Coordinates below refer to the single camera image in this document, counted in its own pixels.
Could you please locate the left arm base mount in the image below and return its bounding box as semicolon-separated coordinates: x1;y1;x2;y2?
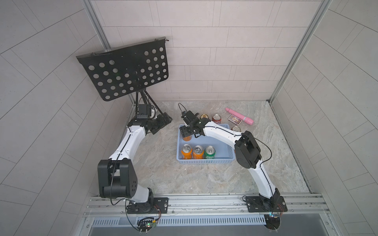
126;197;169;214

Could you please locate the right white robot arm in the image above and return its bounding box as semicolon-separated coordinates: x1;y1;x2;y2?
179;120;280;204

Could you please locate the green white beer can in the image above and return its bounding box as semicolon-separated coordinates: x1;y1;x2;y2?
200;114;209;119

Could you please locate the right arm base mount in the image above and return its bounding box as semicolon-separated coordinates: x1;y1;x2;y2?
242;188;287;213

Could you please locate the green soda can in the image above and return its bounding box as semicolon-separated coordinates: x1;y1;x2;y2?
204;146;216;159

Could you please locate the circuit board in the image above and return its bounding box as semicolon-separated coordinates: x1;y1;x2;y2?
264;214;281;231
137;217;157;234

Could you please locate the aluminium mounting rail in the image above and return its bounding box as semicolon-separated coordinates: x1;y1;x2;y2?
82;193;328;219

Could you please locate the pink cylindrical tube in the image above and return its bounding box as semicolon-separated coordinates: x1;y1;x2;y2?
225;108;254;125

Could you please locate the orange can back left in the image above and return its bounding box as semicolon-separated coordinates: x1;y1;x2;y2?
183;135;192;142

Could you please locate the orange can front left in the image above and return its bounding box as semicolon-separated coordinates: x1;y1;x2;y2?
181;144;193;160

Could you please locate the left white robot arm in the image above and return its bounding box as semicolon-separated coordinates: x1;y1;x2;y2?
97;113;172;203

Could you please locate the left circuit board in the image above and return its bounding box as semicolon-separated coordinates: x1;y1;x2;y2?
137;217;157;234

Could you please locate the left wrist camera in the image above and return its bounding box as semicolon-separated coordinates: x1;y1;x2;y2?
136;104;157;119

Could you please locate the small purple card box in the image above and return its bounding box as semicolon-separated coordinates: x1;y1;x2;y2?
228;115;243;126

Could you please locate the black perforated music stand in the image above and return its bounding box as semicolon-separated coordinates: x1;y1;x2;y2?
77;37;169;101

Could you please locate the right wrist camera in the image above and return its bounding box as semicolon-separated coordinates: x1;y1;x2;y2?
181;111;199;125

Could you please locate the right circuit board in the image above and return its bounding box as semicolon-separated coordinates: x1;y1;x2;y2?
264;214;281;231

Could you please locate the light blue plastic basket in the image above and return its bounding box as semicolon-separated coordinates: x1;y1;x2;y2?
176;124;236;164

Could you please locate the orange can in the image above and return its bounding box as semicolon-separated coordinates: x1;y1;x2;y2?
181;144;193;160
193;145;204;159
183;135;192;142

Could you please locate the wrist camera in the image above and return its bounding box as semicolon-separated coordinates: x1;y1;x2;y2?
136;104;157;119
181;111;199;125

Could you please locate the red cola can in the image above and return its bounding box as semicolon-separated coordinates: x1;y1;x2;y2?
212;114;221;124

